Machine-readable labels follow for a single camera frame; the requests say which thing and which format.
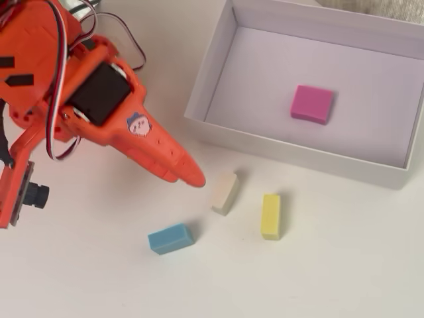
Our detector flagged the white cardboard bin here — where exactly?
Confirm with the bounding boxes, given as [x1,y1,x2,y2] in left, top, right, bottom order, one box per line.
[184,0,424,190]

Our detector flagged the black camera cable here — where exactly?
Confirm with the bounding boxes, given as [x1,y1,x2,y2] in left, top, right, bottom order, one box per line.
[0,99,16,168]

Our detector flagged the pink foam cuboid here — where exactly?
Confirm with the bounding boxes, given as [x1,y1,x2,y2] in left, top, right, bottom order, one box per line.
[290,84,334,125]

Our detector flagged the blue foam cuboid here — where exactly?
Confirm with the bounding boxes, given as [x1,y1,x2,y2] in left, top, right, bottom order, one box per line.
[148,223,195,256]

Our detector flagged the red white black servo wires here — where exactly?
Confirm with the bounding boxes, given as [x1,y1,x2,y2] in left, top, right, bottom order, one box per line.
[45,0,83,162]

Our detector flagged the beige woven curtain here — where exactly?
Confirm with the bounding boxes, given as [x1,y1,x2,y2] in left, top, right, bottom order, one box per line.
[314,0,424,24]

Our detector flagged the wrist camera on orange mount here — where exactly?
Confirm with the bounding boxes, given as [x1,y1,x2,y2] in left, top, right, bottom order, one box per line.
[0,131,51,230]

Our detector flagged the yellow foam cuboid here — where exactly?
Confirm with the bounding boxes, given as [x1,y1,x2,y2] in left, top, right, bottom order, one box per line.
[260,193,282,240]

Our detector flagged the orange gripper body with sticker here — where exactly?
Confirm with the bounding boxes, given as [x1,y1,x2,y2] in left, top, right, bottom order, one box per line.
[54,35,158,156]

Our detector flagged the cream white foam cuboid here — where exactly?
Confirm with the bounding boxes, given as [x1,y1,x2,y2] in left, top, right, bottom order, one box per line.
[211,174,240,217]

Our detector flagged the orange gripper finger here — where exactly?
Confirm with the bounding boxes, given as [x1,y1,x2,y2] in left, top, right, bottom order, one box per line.
[127,121,207,187]
[148,166,182,184]

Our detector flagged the looped thin servo wire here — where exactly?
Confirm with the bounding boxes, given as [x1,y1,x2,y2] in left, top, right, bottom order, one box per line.
[94,12,148,72]

